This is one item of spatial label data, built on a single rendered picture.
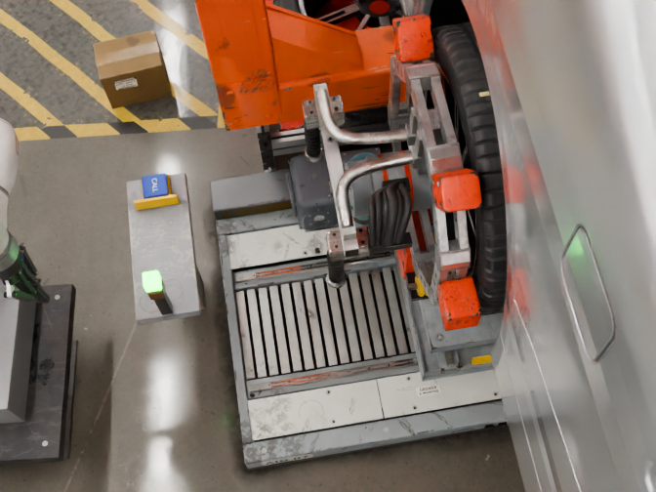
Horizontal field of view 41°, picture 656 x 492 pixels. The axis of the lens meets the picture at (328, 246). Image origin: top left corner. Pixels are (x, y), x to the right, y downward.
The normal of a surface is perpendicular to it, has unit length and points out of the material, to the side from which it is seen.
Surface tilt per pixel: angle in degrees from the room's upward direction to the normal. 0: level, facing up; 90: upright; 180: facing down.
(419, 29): 45
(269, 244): 0
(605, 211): 78
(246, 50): 90
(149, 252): 0
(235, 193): 0
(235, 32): 90
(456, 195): 35
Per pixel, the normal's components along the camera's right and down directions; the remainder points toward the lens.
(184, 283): -0.04, -0.44
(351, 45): 0.55, -0.44
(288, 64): 0.16, 0.89
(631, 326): -0.98, 0.08
